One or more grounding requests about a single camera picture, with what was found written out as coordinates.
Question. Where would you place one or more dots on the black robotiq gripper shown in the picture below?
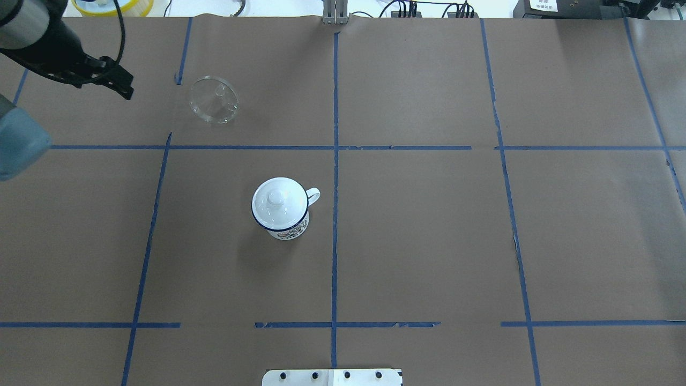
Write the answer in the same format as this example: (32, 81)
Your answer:
(64, 37)

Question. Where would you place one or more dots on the white round cup lid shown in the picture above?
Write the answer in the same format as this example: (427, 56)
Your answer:
(279, 203)

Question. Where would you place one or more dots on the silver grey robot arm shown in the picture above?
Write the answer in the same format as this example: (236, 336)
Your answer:
(23, 140)

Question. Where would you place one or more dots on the white enamel cup blue rim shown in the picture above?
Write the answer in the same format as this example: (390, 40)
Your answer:
(298, 229)

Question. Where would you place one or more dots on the yellow tape roll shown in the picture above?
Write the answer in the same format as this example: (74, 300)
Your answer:
(109, 8)

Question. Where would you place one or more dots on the aluminium frame post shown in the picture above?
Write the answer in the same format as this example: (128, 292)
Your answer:
(335, 12)

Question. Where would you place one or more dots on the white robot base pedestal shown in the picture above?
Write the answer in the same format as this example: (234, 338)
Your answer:
(350, 376)

